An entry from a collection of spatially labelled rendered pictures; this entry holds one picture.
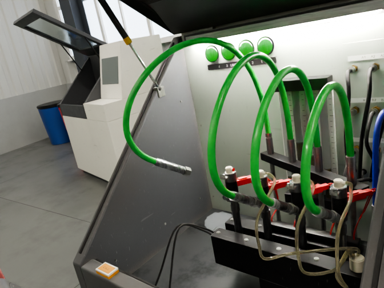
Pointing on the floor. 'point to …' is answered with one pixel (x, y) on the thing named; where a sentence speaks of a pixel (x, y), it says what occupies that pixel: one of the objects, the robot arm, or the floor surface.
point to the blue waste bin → (54, 122)
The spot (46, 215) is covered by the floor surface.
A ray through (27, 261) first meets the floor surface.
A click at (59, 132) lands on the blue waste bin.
